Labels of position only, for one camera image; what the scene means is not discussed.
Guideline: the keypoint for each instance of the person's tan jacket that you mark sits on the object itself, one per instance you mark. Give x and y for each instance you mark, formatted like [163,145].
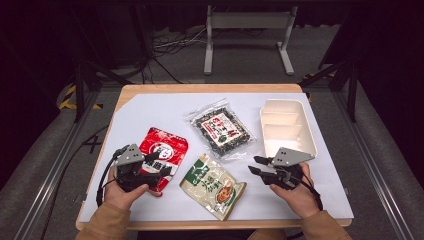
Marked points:
[266,236]

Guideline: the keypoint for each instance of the white plastic container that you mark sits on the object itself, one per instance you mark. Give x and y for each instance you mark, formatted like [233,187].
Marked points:
[286,126]

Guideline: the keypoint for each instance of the person's left hand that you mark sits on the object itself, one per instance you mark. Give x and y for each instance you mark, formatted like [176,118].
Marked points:
[121,198]

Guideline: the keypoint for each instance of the person's right hand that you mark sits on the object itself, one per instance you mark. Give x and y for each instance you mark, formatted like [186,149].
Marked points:
[300,200]

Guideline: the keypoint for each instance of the black metal stand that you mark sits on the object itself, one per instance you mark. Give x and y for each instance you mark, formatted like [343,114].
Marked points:
[79,90]
[352,96]

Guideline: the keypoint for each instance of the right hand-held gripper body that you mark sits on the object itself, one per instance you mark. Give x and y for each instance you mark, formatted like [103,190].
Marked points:
[290,156]

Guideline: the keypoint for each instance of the clear seaweed packet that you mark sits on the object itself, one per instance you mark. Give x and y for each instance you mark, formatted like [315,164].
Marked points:
[221,128]

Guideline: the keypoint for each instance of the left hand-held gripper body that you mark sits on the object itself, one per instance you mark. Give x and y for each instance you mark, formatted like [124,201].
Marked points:
[130,156]

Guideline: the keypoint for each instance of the pale green snack packet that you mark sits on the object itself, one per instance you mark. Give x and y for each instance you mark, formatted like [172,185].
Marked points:
[206,186]

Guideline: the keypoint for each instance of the white metal stand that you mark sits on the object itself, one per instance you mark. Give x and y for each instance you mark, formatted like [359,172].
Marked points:
[250,20]

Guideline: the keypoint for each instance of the red snack packet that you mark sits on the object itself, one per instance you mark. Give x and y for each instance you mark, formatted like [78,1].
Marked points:
[173,146]

